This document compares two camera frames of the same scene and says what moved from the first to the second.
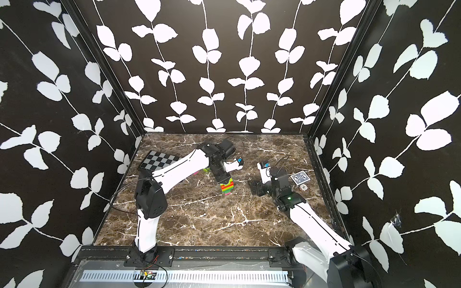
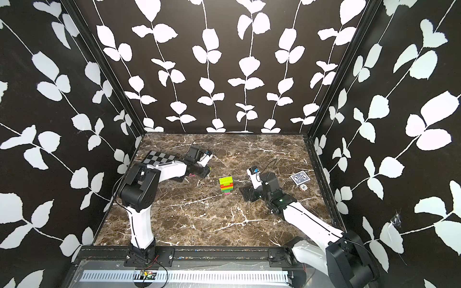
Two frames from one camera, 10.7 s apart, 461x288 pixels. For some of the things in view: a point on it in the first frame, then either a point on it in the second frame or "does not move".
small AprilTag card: x=300 y=177 does not move
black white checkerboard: x=155 y=161 does not move
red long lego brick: x=224 y=186 does not move
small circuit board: x=144 y=275 does not move
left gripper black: x=224 y=179 to x=206 y=170
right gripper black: x=254 y=188 to x=245 y=194
